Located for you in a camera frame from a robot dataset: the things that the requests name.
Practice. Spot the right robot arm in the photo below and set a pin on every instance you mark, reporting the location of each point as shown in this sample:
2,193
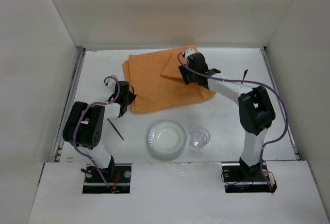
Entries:
256,112

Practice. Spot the aluminium frame rail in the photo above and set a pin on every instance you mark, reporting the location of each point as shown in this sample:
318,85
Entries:
58,142
281,115

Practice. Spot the left aluminium frame rail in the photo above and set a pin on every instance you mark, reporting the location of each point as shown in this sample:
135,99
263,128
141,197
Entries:
58,142

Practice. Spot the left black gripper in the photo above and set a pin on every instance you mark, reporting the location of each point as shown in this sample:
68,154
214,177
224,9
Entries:
130,98

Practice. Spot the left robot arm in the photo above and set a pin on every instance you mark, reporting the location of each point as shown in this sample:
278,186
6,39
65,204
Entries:
83,128

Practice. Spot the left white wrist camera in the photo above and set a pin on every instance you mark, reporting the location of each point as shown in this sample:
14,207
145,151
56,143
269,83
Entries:
110,81

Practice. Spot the orange cloth napkin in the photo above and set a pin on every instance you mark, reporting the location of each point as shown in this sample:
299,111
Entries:
158,84

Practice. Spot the right aluminium frame rail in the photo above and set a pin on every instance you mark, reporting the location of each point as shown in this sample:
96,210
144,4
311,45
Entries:
281,115

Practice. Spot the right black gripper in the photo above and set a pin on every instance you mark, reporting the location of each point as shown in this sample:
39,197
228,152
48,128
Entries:
186,74

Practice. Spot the black plastic fork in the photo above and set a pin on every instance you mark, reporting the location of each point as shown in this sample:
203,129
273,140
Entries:
116,130

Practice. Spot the clear plastic cup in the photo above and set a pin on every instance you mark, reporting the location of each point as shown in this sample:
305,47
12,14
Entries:
200,137

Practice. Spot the white paper plate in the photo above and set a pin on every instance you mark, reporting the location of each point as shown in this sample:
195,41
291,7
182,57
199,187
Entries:
166,139

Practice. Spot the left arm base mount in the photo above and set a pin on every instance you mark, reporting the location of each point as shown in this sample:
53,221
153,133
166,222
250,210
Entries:
119,182

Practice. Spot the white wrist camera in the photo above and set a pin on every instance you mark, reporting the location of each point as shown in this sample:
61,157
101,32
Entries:
189,51
110,81

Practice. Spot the black plastic knife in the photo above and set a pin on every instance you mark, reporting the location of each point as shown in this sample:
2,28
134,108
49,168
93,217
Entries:
244,75

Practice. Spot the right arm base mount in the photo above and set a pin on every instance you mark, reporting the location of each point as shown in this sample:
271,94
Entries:
237,180

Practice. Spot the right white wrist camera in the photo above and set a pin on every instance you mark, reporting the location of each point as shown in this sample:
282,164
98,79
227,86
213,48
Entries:
189,51

